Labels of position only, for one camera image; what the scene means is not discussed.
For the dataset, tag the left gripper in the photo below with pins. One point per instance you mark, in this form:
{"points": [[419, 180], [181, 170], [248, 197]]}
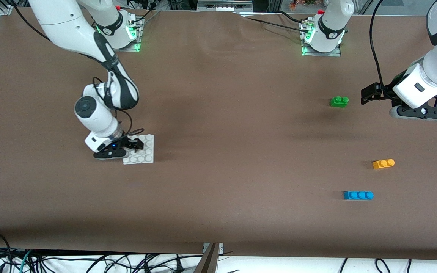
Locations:
{"points": [[386, 93]]}

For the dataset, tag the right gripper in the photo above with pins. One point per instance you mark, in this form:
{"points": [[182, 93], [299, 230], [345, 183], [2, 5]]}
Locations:
{"points": [[128, 143]]}

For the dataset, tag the white studded base plate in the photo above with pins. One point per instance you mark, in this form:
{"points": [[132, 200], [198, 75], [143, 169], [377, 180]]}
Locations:
{"points": [[146, 155]]}

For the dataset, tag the yellow two-stud block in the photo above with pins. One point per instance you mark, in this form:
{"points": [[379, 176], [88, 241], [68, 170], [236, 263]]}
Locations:
{"points": [[381, 165]]}

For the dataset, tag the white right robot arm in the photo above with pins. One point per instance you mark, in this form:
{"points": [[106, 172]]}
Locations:
{"points": [[63, 22]]}

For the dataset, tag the green two-stud block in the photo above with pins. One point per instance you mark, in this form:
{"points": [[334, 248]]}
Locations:
{"points": [[338, 103]]}

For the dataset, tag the blue three-stud block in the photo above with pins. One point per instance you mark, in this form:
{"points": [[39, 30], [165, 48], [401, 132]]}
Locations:
{"points": [[357, 195]]}

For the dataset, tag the brown table cover sheet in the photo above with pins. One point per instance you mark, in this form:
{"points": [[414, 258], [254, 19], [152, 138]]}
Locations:
{"points": [[218, 189]]}

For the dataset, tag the orange background object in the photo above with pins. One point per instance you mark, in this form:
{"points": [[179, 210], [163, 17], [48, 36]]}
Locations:
{"points": [[302, 3]]}

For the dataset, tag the dark metal beam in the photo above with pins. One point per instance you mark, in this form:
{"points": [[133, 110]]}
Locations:
{"points": [[207, 263]]}

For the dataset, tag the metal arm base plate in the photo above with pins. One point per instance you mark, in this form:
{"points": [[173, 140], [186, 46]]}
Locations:
{"points": [[106, 48], [332, 54]]}

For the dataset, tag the silver metal bracket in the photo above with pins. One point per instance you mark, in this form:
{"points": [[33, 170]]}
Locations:
{"points": [[220, 248]]}

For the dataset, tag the aluminium frame profile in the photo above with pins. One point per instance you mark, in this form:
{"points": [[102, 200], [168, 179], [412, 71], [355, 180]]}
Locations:
{"points": [[222, 3]]}

